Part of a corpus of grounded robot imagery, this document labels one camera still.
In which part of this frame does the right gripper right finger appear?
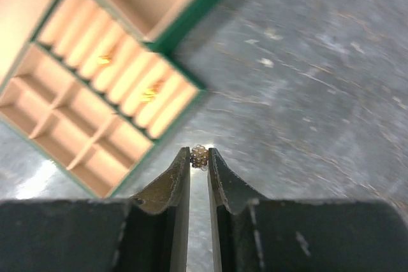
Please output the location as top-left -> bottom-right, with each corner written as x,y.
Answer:
208,148 -> 260,271

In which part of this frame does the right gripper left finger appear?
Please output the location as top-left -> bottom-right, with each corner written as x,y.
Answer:
127,147 -> 190,271

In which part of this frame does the small gold ring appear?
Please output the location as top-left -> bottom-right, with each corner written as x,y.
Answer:
140,82 -> 163,104

